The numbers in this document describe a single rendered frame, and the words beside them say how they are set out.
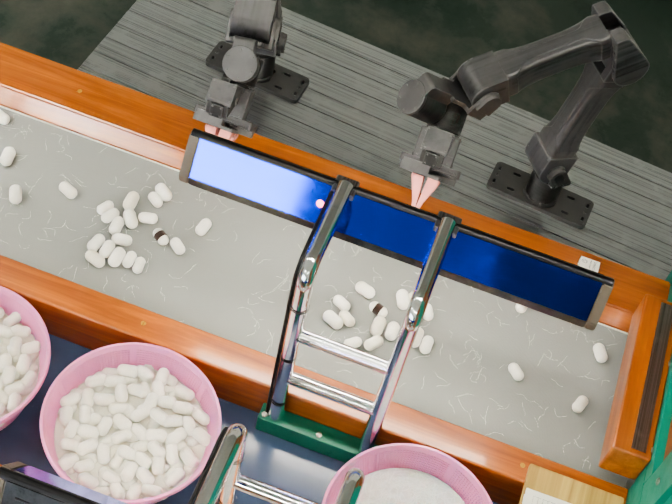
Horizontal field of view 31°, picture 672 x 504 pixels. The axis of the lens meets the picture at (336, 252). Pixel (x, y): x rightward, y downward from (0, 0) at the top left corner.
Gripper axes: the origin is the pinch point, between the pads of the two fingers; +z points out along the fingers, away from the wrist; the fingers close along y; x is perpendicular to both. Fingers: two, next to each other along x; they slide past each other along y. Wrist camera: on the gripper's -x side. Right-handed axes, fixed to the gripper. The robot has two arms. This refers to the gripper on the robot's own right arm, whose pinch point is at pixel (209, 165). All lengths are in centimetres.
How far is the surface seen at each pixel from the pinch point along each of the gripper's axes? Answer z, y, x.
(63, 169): 9.4, -24.3, 1.8
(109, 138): 2.0, -20.0, 7.3
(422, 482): 33, 51, -18
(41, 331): 31.8, -12.3, -20.8
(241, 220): 7.3, 7.6, 3.6
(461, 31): -52, 26, 156
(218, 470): 29, 26, -66
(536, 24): -62, 46, 165
